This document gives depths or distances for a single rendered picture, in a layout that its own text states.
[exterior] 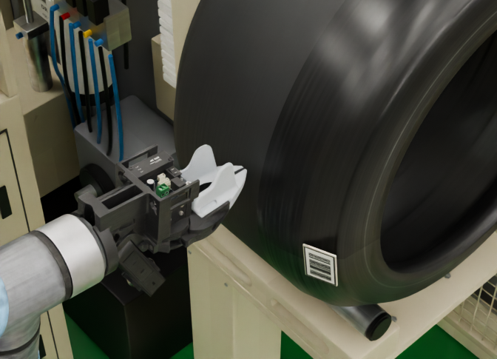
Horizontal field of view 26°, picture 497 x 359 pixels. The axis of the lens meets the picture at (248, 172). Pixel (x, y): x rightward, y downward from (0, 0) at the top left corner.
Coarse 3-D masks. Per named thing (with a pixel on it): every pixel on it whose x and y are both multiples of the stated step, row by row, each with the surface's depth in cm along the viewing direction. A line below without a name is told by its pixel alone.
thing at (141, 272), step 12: (120, 252) 108; (132, 252) 109; (120, 264) 109; (132, 264) 110; (144, 264) 112; (132, 276) 112; (144, 276) 113; (156, 276) 115; (144, 288) 115; (156, 288) 116
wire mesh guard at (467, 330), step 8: (496, 288) 201; (488, 304) 206; (456, 312) 216; (448, 320) 218; (456, 320) 217; (480, 320) 211; (488, 320) 208; (456, 328) 217; (464, 328) 215; (472, 328) 215; (472, 336) 214; (480, 336) 214; (480, 344) 213; (488, 344) 213; (496, 344) 211; (488, 352) 212; (496, 352) 211
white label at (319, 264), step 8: (304, 248) 120; (312, 248) 119; (304, 256) 121; (312, 256) 120; (320, 256) 119; (328, 256) 118; (336, 256) 118; (312, 264) 121; (320, 264) 120; (328, 264) 120; (336, 264) 119; (312, 272) 123; (320, 272) 122; (328, 272) 121; (336, 272) 120; (320, 280) 123; (328, 280) 122; (336, 280) 122
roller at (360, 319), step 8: (328, 304) 148; (368, 304) 145; (376, 304) 145; (344, 312) 146; (352, 312) 145; (360, 312) 144; (368, 312) 144; (376, 312) 144; (384, 312) 144; (352, 320) 145; (360, 320) 144; (368, 320) 143; (376, 320) 143; (384, 320) 143; (360, 328) 144; (368, 328) 143; (376, 328) 143; (384, 328) 145; (368, 336) 144; (376, 336) 145
